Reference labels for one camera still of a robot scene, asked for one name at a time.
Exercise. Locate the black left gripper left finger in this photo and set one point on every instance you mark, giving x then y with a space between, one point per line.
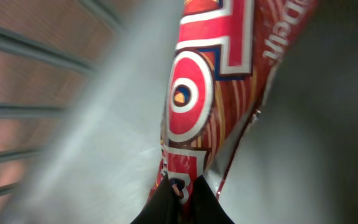
162 208

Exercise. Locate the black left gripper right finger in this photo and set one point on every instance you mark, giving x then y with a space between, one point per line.
204 205

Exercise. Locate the grey plastic mesh basket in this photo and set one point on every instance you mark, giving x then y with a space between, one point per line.
299 164

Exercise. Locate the red Top chocolate bar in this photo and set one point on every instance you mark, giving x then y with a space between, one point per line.
226 57

